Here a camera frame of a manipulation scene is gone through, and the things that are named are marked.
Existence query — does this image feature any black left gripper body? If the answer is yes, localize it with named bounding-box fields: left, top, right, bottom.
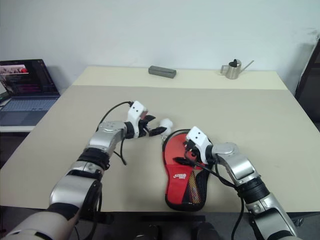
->
left=138, top=114, right=154, bottom=138

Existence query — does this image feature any grey rectangular case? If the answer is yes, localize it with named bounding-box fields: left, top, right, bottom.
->
left=148, top=65, right=178, bottom=80

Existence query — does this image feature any red black paddle case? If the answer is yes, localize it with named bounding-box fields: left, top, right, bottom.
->
left=159, top=128, right=216, bottom=212

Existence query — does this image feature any white table tennis ball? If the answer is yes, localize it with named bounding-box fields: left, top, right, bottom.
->
left=159, top=118, right=174, bottom=135

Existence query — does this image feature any red table tennis paddle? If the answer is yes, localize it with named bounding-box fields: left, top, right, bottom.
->
left=163, top=133, right=193, bottom=169

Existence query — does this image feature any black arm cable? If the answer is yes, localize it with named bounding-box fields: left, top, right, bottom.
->
left=183, top=147, right=247, bottom=240
left=96, top=100, right=133, bottom=166

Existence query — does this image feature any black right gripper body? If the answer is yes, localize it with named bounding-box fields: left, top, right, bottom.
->
left=183, top=139, right=205, bottom=165

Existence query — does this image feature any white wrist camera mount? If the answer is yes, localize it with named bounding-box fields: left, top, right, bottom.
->
left=127, top=100, right=149, bottom=138
left=186, top=126, right=213, bottom=163

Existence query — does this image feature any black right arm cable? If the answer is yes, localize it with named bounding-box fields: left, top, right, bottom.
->
left=183, top=147, right=247, bottom=240

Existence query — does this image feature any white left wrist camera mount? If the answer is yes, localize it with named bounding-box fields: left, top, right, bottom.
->
left=127, top=100, right=149, bottom=138

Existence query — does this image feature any open laptop computer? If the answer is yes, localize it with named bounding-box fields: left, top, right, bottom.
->
left=0, top=59, right=61, bottom=127

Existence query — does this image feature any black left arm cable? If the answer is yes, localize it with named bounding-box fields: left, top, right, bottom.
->
left=96, top=100, right=133, bottom=166

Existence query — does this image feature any silver metal watering can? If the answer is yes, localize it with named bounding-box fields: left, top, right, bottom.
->
left=220, top=59, right=255, bottom=80

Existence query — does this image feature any dark upright panel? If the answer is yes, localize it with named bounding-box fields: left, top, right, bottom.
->
left=294, top=42, right=320, bottom=121

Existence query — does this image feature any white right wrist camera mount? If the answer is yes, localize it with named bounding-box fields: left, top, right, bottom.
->
left=186, top=126, right=213, bottom=163

